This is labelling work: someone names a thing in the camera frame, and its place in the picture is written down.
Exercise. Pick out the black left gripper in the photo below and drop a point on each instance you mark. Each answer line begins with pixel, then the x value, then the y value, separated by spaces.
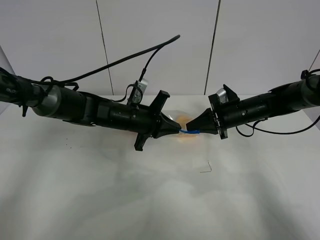
pixel 155 124

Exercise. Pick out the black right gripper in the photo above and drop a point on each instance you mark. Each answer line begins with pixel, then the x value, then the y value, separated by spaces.
pixel 211 121

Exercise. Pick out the clear zip bag blue zipper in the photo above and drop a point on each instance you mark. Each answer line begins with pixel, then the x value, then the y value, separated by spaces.
pixel 197 144

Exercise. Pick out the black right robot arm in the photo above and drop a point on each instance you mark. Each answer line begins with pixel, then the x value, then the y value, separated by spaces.
pixel 227 110

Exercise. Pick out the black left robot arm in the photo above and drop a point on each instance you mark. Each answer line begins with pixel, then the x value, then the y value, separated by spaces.
pixel 53 100

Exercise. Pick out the yellow toy lemon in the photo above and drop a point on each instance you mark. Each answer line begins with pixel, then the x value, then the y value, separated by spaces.
pixel 182 137

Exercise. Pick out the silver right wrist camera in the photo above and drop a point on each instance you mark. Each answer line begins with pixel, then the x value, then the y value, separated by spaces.
pixel 222 95

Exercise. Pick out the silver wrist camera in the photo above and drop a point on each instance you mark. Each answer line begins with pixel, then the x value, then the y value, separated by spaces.
pixel 222 95
pixel 138 90

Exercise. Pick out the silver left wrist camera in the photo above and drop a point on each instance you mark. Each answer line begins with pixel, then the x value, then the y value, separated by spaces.
pixel 138 90

